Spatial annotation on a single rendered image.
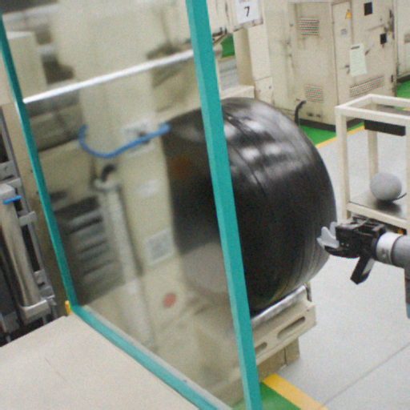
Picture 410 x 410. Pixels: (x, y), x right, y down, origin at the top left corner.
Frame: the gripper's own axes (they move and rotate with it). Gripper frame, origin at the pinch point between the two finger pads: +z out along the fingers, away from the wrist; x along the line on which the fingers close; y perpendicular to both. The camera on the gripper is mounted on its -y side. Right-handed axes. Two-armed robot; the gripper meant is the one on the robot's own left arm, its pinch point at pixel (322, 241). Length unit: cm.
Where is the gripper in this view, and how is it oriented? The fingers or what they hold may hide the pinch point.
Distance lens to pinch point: 164.9
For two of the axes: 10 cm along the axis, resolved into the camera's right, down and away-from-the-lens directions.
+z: -6.1, -1.3, 7.9
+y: -2.2, -9.2, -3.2
